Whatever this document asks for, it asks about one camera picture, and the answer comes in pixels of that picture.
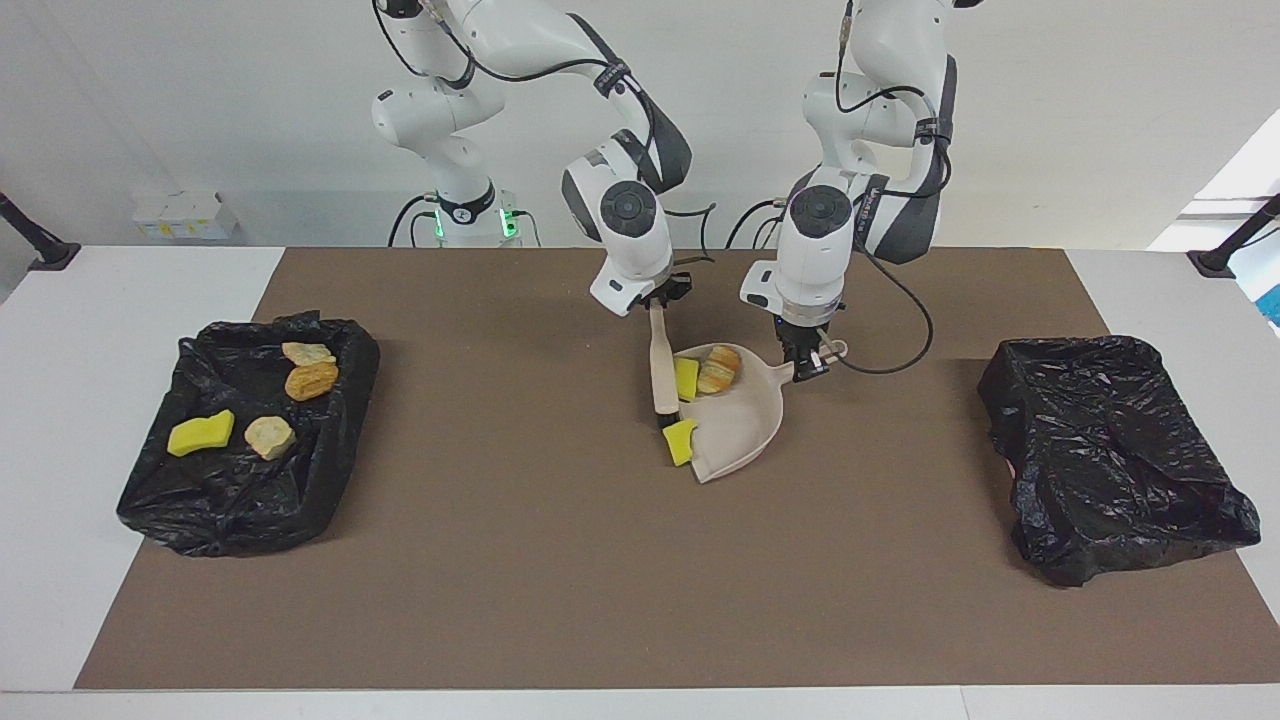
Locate yellow sponge chunk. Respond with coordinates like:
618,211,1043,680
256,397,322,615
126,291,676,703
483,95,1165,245
166,408,237,458

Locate beige brush handle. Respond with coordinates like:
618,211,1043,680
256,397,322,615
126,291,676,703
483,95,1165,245
648,303,698,433

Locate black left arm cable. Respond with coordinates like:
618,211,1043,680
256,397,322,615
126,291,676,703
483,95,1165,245
835,0,956,377

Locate pale fried dumpling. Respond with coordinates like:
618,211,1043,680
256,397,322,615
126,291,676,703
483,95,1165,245
696,344,743,395

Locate black pole stand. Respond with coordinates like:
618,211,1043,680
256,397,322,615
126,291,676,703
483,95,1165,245
0,192,82,272
1187,193,1280,279

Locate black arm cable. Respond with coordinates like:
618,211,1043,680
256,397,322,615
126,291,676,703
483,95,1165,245
835,0,956,377
375,0,721,266

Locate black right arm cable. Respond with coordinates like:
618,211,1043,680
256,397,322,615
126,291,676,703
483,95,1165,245
375,0,721,266

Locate black base power cable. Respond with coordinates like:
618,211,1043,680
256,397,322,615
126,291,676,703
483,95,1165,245
725,195,801,249
388,195,441,248

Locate beige plastic dustpan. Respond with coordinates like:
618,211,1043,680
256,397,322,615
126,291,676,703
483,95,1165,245
672,340,849,485

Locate brown croquette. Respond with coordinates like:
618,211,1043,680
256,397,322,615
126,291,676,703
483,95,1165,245
284,361,340,403

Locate brown table mat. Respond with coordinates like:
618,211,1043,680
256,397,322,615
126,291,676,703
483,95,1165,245
75,247,1280,691

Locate black bag lined bin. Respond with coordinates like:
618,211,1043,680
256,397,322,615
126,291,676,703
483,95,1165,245
116,310,381,558
978,335,1263,588

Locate white cardboard box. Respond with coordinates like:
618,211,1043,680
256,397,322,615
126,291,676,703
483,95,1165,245
133,191,240,242

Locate striped shell shaped bread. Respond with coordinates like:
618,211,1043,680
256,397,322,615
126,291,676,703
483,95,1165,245
243,415,298,462

